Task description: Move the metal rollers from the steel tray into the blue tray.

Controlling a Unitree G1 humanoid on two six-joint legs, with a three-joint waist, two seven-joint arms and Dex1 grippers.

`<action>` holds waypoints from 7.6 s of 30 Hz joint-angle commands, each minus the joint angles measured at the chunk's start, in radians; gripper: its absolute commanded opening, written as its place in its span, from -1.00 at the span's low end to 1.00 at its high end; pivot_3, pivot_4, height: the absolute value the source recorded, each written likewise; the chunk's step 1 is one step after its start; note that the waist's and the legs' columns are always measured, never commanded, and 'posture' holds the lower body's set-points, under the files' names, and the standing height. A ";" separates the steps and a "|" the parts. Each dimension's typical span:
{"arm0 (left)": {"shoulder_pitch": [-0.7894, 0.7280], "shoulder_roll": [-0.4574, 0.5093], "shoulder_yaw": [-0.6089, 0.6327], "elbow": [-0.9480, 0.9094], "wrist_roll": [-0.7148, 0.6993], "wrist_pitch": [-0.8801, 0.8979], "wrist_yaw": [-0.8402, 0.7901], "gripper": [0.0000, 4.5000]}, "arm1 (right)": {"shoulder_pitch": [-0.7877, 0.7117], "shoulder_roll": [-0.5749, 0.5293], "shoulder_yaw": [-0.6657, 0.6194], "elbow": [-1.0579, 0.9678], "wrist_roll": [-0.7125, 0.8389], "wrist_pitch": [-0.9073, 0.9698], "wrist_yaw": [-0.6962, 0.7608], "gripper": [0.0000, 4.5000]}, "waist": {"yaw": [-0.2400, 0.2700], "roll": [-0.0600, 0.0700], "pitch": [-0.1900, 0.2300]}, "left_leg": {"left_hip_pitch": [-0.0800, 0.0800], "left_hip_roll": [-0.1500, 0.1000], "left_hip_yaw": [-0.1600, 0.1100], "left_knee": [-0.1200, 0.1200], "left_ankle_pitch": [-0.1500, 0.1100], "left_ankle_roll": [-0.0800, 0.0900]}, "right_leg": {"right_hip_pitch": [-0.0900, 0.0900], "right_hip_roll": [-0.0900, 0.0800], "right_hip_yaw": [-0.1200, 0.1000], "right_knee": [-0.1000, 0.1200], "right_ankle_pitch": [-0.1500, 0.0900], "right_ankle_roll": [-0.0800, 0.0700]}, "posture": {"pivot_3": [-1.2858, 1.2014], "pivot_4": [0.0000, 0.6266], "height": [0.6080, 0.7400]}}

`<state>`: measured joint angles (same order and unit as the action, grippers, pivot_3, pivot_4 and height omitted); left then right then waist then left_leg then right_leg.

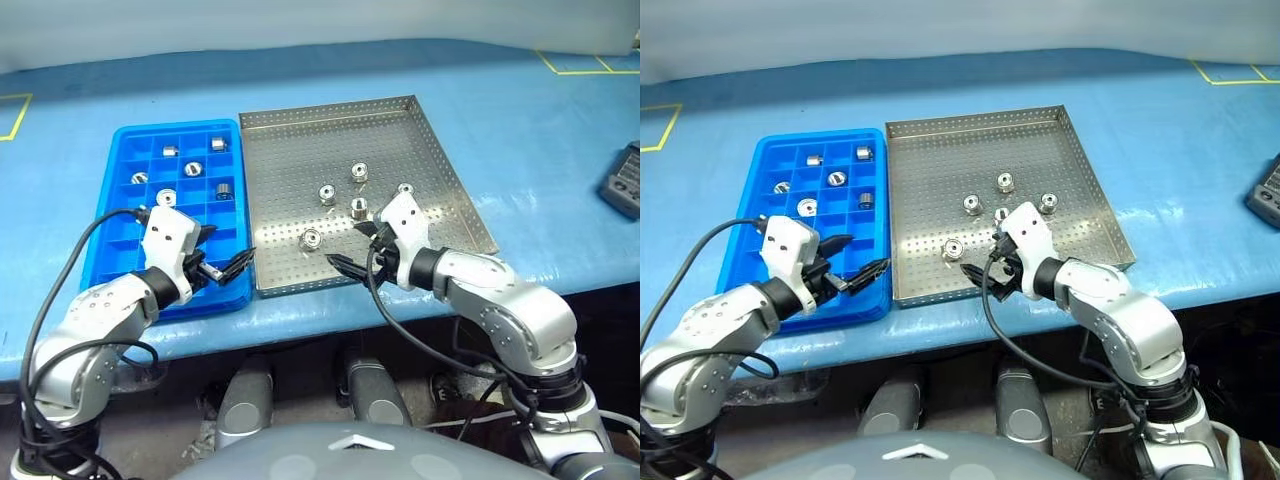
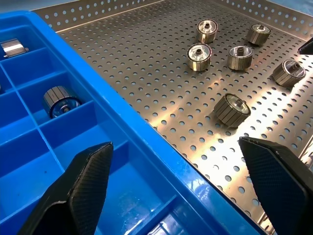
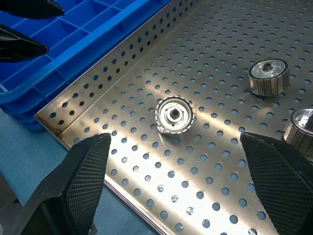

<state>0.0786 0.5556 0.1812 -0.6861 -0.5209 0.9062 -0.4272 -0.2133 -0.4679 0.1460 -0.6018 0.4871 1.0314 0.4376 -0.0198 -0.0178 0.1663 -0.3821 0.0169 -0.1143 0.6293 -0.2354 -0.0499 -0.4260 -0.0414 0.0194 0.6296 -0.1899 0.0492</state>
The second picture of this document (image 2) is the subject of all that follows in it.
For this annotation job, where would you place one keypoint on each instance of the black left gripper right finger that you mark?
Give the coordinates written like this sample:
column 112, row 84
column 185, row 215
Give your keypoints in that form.
column 281, row 186

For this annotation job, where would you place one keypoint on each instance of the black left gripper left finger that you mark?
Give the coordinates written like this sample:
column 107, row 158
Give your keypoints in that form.
column 83, row 186

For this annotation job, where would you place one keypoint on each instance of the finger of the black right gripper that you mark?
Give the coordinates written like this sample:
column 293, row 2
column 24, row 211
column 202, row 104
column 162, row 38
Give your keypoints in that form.
column 306, row 48

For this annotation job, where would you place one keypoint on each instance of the blue plastic compartment bin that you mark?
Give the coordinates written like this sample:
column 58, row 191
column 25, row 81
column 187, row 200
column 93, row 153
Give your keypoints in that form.
column 146, row 171

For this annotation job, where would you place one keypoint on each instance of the perforated metal tray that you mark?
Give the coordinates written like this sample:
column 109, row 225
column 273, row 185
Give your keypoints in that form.
column 146, row 61

